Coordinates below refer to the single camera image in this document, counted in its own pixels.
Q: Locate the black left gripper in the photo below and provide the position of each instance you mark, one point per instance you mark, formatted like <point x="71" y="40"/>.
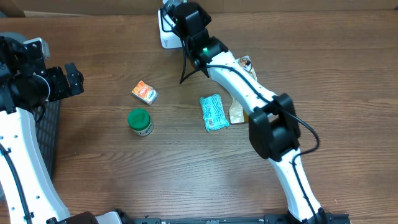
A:
<point x="63" y="88"/>

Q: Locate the green lid jar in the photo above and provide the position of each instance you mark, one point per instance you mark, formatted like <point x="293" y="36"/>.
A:
<point x="140" y="122"/>

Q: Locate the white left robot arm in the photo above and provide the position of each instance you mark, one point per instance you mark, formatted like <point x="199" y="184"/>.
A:
<point x="58" y="214"/>

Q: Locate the beige brown snack bag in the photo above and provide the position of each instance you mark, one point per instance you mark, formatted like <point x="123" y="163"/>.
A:
<point x="236" y="113"/>

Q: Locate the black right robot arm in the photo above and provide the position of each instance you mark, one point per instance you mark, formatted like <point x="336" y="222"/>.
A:
<point x="273" y="124"/>

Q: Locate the grey plastic mesh basket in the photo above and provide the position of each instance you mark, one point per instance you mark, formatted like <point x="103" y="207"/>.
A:
<point x="43" y="133"/>

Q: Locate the orange white small box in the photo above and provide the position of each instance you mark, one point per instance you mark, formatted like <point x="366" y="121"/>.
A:
<point x="145" y="92"/>

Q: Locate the teal snack packet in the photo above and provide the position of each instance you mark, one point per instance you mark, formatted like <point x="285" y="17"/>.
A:
<point x="213" y="113"/>

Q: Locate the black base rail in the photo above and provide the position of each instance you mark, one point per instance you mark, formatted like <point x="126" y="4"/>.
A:
<point x="329" y="218"/>

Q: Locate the white barcode scanner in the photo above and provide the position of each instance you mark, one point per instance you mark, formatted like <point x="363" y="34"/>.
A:
<point x="167" y="30"/>

